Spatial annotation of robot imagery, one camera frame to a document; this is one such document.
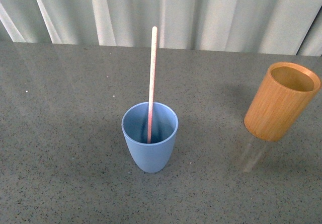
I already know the blue plastic cup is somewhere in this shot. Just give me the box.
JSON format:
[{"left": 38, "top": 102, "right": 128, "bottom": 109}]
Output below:
[{"left": 121, "top": 102, "right": 179, "bottom": 173}]

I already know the round bamboo chopstick holder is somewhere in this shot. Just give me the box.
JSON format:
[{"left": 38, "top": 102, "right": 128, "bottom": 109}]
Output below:
[{"left": 244, "top": 62, "right": 321, "bottom": 141}]

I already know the white pleated curtain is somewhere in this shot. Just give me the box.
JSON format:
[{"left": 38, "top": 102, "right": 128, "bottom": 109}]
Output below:
[{"left": 1, "top": 0, "right": 321, "bottom": 56}]

